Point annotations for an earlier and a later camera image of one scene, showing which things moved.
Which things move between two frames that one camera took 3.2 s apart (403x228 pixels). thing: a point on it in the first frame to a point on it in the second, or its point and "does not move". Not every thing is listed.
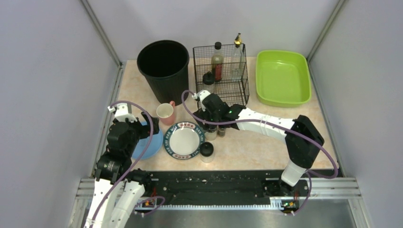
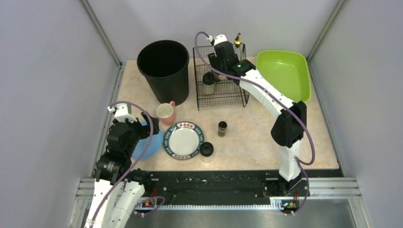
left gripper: x=144 y=122 does not move
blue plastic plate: x=154 y=147 does not move
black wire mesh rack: x=234 y=87 does not move
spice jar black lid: x=210 y=128 to x=222 y=77
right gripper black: x=205 y=114 to x=215 y=61
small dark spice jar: x=221 y=132 does not move
